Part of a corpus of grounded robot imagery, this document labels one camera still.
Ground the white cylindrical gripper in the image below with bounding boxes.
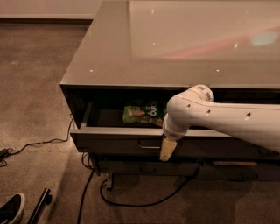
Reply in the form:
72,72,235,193
160,114,190,161

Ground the grey drawer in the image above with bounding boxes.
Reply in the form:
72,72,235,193
197,161,280,181
99,161,200,176
71,102,279,160

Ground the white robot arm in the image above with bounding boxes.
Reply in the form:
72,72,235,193
160,84,280,161

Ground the grey drawer cabinet counter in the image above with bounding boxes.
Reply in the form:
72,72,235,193
60,0,280,176

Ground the green snack bag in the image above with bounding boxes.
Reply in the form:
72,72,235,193
122,100,166,127

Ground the black metal bar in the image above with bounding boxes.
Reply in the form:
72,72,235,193
27,188,53,224

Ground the black power adapter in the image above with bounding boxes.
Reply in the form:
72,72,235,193
0,149,9,159

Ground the black and white shoe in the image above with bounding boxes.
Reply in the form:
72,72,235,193
0,192,25,224

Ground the black vertical floor cable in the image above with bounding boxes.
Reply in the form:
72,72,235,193
76,151,95,224

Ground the thin black power cable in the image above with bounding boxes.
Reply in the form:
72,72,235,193
0,114,75,168

